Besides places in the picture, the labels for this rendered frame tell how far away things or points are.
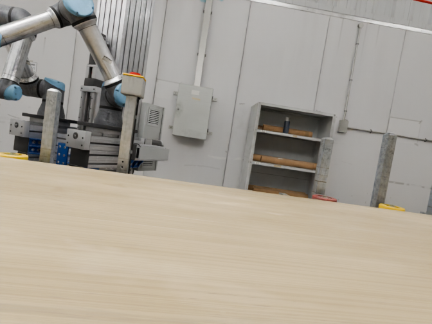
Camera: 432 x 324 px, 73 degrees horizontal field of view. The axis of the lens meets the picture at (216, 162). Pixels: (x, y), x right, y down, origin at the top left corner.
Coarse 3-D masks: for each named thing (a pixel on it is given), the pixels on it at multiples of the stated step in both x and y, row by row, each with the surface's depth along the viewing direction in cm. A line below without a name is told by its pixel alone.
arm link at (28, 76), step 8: (0, 8) 142; (8, 8) 143; (0, 16) 142; (8, 16) 142; (0, 24) 144; (8, 48) 156; (24, 72) 167; (32, 72) 171; (24, 80) 170; (32, 80) 172; (24, 88) 173; (32, 88) 174; (32, 96) 179
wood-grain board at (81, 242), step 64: (0, 192) 47; (64, 192) 54; (128, 192) 62; (192, 192) 73; (256, 192) 90; (0, 256) 27; (64, 256) 28; (128, 256) 31; (192, 256) 33; (256, 256) 36; (320, 256) 40; (384, 256) 44; (0, 320) 18; (64, 320) 19; (128, 320) 20; (192, 320) 21; (256, 320) 23; (320, 320) 24; (384, 320) 26
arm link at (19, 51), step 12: (12, 12) 142; (24, 12) 144; (36, 36) 148; (12, 48) 140; (24, 48) 143; (12, 60) 139; (24, 60) 143; (12, 72) 138; (0, 84) 136; (12, 84) 138; (0, 96) 137; (12, 96) 137
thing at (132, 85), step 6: (126, 78) 99; (132, 78) 99; (138, 78) 99; (144, 78) 102; (126, 84) 99; (132, 84) 99; (138, 84) 100; (144, 84) 103; (126, 90) 99; (132, 90) 99; (138, 90) 100; (144, 90) 105; (138, 96) 101
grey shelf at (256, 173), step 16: (256, 112) 320; (272, 112) 365; (288, 112) 366; (304, 112) 349; (320, 112) 325; (256, 128) 322; (304, 128) 369; (320, 128) 363; (256, 144) 367; (272, 144) 368; (288, 144) 369; (304, 144) 370; (304, 160) 372; (240, 176) 366; (256, 176) 370; (272, 176) 371; (288, 176) 372; (304, 176) 373
